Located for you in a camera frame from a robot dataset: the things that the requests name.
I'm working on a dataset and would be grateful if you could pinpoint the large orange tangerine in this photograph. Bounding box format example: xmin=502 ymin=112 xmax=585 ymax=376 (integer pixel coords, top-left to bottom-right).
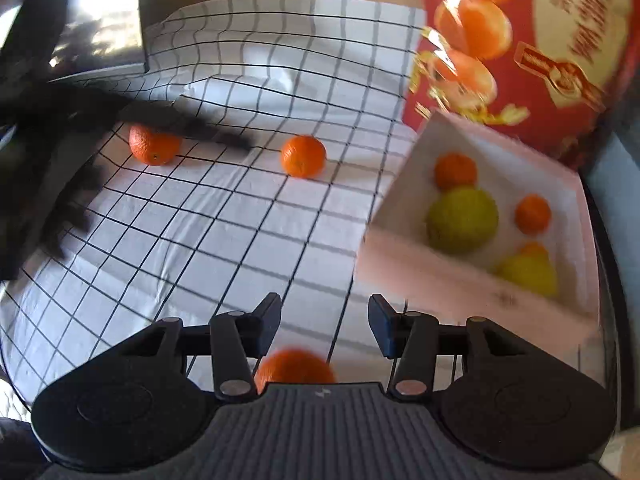
xmin=255 ymin=348 xmax=336 ymax=393

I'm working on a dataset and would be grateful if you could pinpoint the small orange tangerine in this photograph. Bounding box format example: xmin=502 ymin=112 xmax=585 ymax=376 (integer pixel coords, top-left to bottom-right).
xmin=280 ymin=136 xmax=326 ymax=179

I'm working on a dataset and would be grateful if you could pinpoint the far orange tangerine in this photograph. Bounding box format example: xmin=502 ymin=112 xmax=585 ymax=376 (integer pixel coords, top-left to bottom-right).
xmin=129 ymin=125 xmax=181 ymax=166

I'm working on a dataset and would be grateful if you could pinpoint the dark screen monitor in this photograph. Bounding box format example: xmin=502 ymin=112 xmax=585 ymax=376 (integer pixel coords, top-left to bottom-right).
xmin=1 ymin=0 xmax=148 ymax=80

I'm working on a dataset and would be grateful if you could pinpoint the pink cardboard box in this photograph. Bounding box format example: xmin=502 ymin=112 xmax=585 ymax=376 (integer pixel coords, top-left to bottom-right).
xmin=355 ymin=113 xmax=600 ymax=358

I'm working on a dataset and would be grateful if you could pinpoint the large green pear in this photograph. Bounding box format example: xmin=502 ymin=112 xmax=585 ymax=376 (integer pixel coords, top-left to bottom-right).
xmin=425 ymin=186 xmax=499 ymax=256

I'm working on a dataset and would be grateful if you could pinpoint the small green pear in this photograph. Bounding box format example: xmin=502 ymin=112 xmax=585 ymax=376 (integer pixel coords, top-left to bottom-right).
xmin=492 ymin=254 xmax=559 ymax=298

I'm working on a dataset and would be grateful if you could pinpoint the orange tangerine in box right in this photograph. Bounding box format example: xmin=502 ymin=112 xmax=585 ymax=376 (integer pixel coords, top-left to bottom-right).
xmin=514 ymin=194 xmax=552 ymax=236

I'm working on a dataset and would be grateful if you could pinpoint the orange tangerine in box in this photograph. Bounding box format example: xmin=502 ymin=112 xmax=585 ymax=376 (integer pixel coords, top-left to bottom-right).
xmin=434 ymin=152 xmax=477 ymax=192
xmin=514 ymin=194 xmax=552 ymax=236

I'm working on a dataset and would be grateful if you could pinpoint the orange tangerine in box back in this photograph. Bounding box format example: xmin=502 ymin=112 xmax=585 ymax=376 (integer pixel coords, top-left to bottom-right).
xmin=434 ymin=152 xmax=477 ymax=192

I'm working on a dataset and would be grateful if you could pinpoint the white black grid tablecloth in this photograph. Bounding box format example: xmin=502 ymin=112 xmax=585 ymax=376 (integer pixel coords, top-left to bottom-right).
xmin=1 ymin=0 xmax=425 ymax=418

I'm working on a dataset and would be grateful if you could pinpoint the red snack bag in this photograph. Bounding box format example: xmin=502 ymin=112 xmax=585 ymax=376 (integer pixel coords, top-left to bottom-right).
xmin=402 ymin=0 xmax=639 ymax=168

